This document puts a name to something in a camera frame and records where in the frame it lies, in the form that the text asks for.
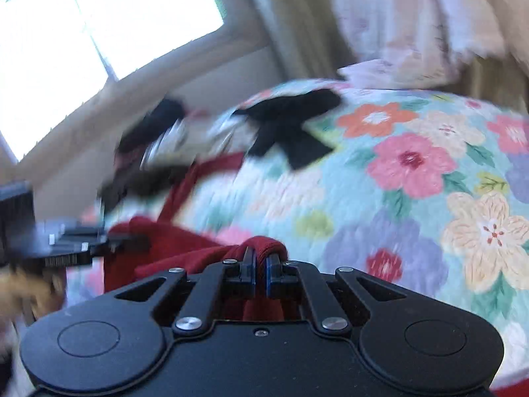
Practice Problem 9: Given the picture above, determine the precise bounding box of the window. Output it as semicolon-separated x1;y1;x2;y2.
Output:
0;0;226;163

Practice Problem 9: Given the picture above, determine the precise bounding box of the black folded garment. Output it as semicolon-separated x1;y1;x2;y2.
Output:
117;98;188;154

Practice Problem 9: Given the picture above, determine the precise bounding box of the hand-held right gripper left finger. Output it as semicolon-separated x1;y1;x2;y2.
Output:
115;247;256;336

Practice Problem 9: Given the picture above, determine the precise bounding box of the grey white garment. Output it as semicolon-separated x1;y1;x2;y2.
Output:
140;110;249;171

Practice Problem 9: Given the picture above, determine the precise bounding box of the floral bedspread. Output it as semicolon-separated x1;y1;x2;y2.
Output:
65;78;529;390

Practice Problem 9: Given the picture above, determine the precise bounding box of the black thin garment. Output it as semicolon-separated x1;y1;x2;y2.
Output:
230;88;345;171

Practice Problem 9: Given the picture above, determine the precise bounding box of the white pink printed quilt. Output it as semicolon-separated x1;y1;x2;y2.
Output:
332;0;514;88

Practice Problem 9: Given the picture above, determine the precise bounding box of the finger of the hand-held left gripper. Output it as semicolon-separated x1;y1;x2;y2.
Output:
41;221;150;269

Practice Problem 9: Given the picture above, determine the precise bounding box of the red knit cardigan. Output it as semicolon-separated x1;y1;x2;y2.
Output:
102;151;290;324

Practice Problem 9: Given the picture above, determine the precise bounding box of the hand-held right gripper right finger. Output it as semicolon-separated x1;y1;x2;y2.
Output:
266;254;408;335

